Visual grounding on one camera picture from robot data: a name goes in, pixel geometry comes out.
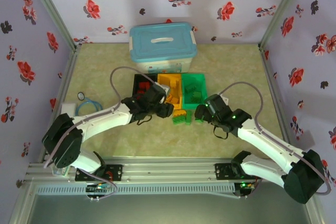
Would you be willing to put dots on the yellow lego brick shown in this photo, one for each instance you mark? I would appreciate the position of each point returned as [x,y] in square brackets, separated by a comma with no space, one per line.
[173,100]
[179,113]
[173,84]

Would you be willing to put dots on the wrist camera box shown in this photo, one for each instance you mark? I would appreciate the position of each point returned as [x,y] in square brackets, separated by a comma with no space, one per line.
[162,88]
[224,99]

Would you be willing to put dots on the yellow plastic bin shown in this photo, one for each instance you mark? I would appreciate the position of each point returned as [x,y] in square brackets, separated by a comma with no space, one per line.
[164,79]

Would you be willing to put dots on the black plastic bin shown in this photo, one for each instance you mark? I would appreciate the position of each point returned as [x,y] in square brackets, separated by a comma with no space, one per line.
[137,79]

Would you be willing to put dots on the green plastic bin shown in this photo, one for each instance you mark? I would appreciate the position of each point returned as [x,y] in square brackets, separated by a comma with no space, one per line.
[200,82]

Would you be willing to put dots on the small circuit board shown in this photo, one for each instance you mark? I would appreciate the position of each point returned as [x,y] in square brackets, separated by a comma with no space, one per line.
[97,189]
[244,187]

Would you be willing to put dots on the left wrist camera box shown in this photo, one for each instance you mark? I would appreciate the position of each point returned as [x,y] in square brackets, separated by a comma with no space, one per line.
[162,88]

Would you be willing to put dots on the clear plastic bag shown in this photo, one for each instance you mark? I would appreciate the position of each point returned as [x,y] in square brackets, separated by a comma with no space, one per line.
[61,172]

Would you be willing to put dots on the blue lidded storage box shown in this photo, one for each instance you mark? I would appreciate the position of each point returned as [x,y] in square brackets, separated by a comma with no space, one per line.
[162,43]

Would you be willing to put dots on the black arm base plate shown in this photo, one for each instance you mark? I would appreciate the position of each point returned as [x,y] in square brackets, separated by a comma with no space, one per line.
[113,172]
[223,171]

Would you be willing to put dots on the red lego brick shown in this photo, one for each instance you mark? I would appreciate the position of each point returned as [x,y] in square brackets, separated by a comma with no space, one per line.
[144,85]
[140,93]

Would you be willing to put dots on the aluminium side rail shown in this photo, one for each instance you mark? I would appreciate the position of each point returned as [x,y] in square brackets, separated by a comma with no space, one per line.
[270,77]
[69,72]

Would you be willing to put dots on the aluminium cross rail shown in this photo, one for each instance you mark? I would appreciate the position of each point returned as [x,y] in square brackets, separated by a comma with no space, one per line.
[168,171]

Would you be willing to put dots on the aluminium corner post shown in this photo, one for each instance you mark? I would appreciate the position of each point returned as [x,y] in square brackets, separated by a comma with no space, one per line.
[281,9]
[51,9]

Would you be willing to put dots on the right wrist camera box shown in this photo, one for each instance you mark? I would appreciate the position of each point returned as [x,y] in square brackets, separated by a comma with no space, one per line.
[224,99]

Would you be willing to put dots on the white adapter box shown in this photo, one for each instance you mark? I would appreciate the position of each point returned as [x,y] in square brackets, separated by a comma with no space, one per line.
[68,107]

